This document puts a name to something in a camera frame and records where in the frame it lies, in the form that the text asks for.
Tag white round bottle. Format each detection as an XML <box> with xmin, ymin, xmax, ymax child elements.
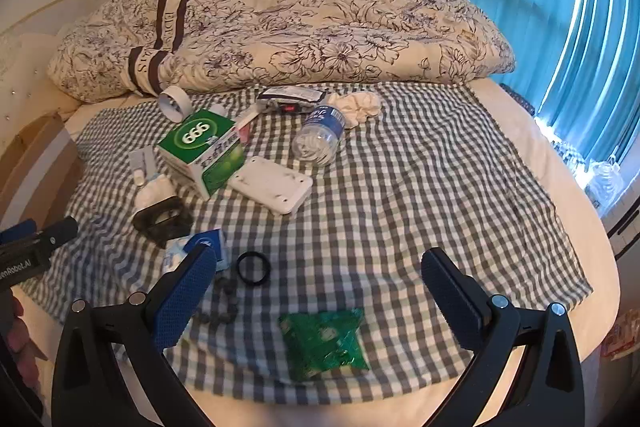
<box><xmin>136</xmin><ymin>174</ymin><xmax>177</xmax><ymax>210</ymax></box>

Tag green and white medicine box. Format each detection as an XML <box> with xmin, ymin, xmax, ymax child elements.
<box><xmin>156</xmin><ymin>104</ymin><xmax>247</xmax><ymax>202</ymax></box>

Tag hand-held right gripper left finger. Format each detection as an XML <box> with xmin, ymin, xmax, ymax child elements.
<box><xmin>51</xmin><ymin>246</ymin><xmax>217</xmax><ymax>427</ymax></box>

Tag black ring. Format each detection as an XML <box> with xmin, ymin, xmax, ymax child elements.
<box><xmin>235</xmin><ymin>251</ymin><xmax>273</xmax><ymax>284</ymax></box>

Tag green checked cloth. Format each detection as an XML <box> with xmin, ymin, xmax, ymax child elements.
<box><xmin>20</xmin><ymin>82</ymin><xmax>593</xmax><ymax>408</ymax></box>

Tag colourful packet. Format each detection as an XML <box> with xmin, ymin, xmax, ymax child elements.
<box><xmin>600</xmin><ymin>309</ymin><xmax>633</xmax><ymax>360</ymax></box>

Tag blue and white carton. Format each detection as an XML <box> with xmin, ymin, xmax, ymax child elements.
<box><xmin>162</xmin><ymin>229</ymin><xmax>227</xmax><ymax>278</ymax></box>

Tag dark patterned cloth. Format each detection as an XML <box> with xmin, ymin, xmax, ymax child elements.
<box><xmin>500</xmin><ymin>82</ymin><xmax>538</xmax><ymax>118</ymax></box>

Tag white cloth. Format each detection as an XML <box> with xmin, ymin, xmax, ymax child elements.
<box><xmin>326</xmin><ymin>91</ymin><xmax>382</xmax><ymax>128</ymax></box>

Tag green snack packet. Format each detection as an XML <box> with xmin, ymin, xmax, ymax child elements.
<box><xmin>277</xmin><ymin>307</ymin><xmax>372</xmax><ymax>382</ymax></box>

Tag floral duvet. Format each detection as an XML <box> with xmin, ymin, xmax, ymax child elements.
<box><xmin>47</xmin><ymin>0</ymin><xmax>517</xmax><ymax>102</ymax></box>

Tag white plastic box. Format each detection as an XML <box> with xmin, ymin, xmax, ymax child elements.
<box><xmin>227</xmin><ymin>156</ymin><xmax>314</xmax><ymax>216</ymax></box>

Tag black plastic frame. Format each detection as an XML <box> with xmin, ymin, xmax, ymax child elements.
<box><xmin>132</xmin><ymin>198</ymin><xmax>194</xmax><ymax>249</ymax></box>

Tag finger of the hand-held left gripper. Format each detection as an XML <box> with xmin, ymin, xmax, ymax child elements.
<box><xmin>27</xmin><ymin>216</ymin><xmax>79</xmax><ymax>260</ymax></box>
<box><xmin>0</xmin><ymin>220</ymin><xmax>38</xmax><ymax>245</ymax></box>

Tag white tufted headboard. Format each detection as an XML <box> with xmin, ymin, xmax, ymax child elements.
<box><xmin>0</xmin><ymin>29</ymin><xmax>68</xmax><ymax>142</ymax></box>

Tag white tape roll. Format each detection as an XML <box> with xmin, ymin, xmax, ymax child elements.
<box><xmin>159</xmin><ymin>86</ymin><xmax>192</xmax><ymax>124</ymax></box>

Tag cardboard box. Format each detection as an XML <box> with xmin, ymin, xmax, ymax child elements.
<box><xmin>0</xmin><ymin>114</ymin><xmax>86</xmax><ymax>233</ymax></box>

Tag clear plastic water bottle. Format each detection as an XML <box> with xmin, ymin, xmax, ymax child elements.
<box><xmin>291</xmin><ymin>103</ymin><xmax>347</xmax><ymax>166</ymax></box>

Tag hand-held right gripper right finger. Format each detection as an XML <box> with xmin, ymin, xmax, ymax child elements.
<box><xmin>421</xmin><ymin>248</ymin><xmax>586</xmax><ymax>427</ymax></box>

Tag person's left hand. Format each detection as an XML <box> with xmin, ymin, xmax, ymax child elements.
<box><xmin>0</xmin><ymin>294</ymin><xmax>49</xmax><ymax>388</ymax></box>

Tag silver foil packet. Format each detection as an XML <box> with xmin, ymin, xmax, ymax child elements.
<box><xmin>256</xmin><ymin>87</ymin><xmax>327</xmax><ymax>115</ymax></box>

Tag white ointment tube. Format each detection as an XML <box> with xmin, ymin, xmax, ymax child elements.
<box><xmin>128</xmin><ymin>149</ymin><xmax>146</xmax><ymax>185</ymax></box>

